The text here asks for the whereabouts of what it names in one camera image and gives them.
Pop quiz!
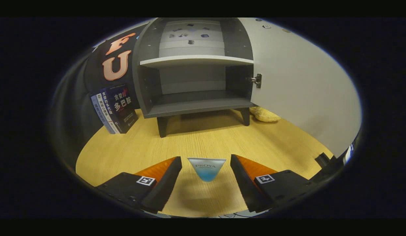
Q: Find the yellow plush toy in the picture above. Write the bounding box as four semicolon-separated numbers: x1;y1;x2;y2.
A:
250;106;282;123

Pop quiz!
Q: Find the dark navy book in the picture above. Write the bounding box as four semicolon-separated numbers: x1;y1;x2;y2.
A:
100;84;138;134

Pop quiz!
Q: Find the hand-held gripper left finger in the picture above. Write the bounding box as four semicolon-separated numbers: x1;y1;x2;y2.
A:
96;156;183;214

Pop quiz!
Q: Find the blue white cosmetic tube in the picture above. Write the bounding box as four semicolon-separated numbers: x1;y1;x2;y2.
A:
187;158;227;183

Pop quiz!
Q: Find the grey cabinet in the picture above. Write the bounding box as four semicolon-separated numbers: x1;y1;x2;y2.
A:
132;18;256;138

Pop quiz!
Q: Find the light blue book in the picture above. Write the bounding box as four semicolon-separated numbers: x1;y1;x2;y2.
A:
90;95;114;134

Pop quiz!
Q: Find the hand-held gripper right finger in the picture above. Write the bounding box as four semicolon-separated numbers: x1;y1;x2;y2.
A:
231;154;316;213

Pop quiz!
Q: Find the black backdrop cloth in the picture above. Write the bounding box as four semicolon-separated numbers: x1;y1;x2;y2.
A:
54;24;148;171

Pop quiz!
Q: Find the metal door hinge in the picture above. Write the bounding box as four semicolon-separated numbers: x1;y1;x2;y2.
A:
246;73;262;89

